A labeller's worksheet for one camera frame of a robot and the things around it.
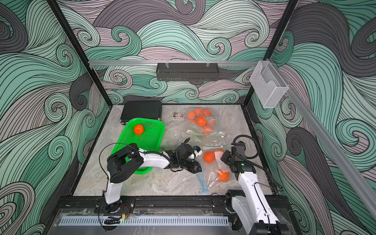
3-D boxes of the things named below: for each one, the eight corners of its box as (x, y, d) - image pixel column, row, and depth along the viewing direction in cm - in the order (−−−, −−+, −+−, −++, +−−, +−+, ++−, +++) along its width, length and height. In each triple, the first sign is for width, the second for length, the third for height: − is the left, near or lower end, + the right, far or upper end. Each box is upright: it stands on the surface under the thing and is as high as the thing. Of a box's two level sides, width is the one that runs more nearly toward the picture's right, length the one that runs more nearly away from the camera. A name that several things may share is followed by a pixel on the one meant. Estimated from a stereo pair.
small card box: (172, 119, 114) (172, 117, 112) (173, 114, 117) (172, 112, 115) (184, 119, 114) (184, 117, 112) (184, 114, 117) (184, 112, 115)
